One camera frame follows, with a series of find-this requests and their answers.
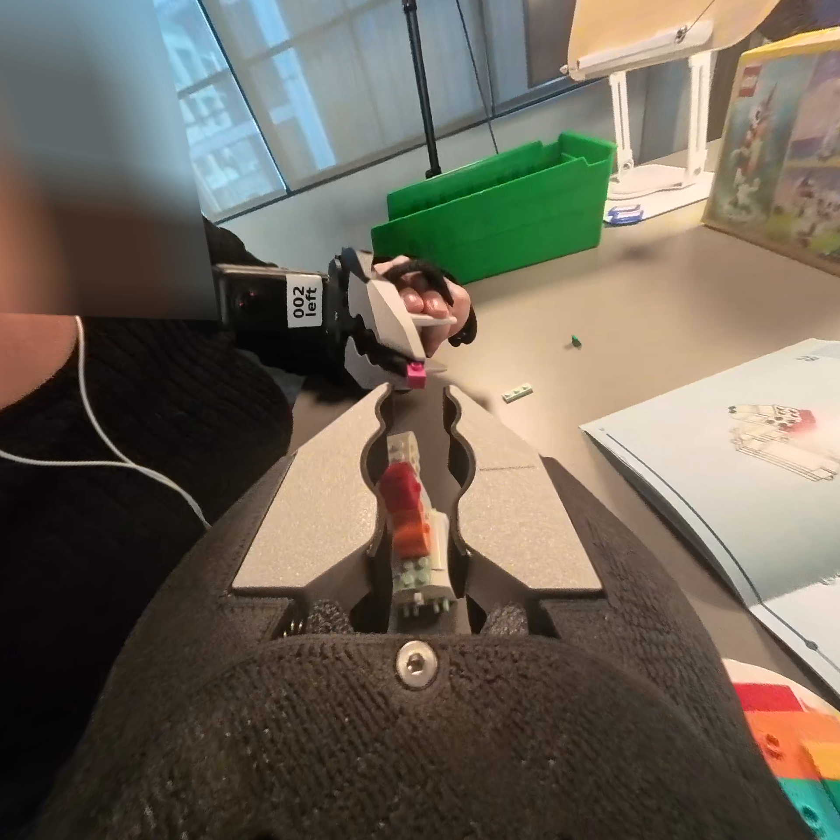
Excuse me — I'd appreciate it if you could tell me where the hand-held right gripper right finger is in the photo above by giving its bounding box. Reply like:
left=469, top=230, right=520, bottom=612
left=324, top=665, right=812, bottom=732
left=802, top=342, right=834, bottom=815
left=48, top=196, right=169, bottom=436
left=443, top=386, right=605, bottom=634

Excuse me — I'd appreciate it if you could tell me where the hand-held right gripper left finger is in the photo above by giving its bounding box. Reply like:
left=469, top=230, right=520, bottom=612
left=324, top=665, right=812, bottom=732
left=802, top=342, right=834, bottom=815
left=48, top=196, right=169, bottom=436
left=231, top=384, right=395, bottom=634

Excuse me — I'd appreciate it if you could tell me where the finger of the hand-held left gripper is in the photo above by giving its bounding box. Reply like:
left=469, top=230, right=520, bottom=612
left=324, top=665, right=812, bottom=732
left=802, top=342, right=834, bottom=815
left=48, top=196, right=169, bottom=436
left=344, top=343, right=413, bottom=392
left=350, top=281, right=452, bottom=376

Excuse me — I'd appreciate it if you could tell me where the person's left forearm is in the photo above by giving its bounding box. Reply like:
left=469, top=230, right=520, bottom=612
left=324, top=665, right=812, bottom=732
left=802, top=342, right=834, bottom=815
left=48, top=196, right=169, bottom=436
left=200, top=217, right=368, bottom=395

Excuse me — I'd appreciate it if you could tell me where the rainbow lego disc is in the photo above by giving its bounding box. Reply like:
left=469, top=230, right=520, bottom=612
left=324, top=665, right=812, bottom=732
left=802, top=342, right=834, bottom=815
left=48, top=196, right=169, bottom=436
left=722, top=659, right=840, bottom=840

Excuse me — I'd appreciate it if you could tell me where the yellow lego box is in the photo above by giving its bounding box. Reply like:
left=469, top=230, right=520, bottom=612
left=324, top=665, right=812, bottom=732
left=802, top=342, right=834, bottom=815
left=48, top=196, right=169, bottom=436
left=702, top=26, right=840, bottom=273

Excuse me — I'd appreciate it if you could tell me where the person's left hand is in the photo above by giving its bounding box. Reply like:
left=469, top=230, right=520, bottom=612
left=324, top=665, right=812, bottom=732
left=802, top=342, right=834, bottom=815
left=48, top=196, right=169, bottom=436
left=387, top=266, right=478, bottom=361

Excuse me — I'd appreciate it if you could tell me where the green plastic bin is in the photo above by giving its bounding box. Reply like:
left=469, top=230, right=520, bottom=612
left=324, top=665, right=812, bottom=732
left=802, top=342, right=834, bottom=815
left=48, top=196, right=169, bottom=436
left=371, top=131, right=618, bottom=284

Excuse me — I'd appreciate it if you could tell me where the pale blue instruction booklet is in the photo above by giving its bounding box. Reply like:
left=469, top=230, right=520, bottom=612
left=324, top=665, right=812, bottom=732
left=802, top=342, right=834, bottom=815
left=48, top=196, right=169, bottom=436
left=581, top=338, right=840, bottom=700

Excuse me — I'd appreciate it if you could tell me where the person's body black clothing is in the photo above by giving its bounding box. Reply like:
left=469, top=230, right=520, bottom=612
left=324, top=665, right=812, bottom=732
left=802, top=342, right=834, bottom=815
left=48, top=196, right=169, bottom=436
left=0, top=314, right=296, bottom=840

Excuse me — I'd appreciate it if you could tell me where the window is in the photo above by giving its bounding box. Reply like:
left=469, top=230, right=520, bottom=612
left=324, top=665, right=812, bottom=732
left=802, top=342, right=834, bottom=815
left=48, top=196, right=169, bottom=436
left=154, top=0, right=578, bottom=224

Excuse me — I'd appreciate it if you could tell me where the black light stand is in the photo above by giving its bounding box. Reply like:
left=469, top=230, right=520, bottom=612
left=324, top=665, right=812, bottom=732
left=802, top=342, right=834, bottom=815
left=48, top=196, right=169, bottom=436
left=400, top=0, right=444, bottom=179

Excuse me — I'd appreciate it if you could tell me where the beige book stand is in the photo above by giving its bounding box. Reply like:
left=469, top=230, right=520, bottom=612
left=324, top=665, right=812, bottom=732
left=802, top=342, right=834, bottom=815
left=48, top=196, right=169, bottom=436
left=561, top=0, right=782, bottom=214

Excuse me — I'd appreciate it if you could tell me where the white cable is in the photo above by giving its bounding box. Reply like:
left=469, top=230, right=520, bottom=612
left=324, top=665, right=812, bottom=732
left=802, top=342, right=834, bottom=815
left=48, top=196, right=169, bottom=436
left=0, top=315, right=211, bottom=529

